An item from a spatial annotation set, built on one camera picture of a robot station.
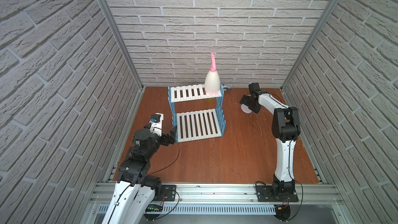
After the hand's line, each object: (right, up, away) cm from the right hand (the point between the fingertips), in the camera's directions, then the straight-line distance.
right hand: (241, 103), depth 106 cm
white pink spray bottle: (-23, +10, -30) cm, 39 cm away
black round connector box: (+10, -50, -36) cm, 62 cm away
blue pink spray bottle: (+1, -3, -6) cm, 7 cm away
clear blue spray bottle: (-10, +12, +10) cm, 19 cm away
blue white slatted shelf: (-31, -7, -5) cm, 32 cm away
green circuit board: (-51, -49, -34) cm, 79 cm away
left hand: (-44, -7, -36) cm, 57 cm away
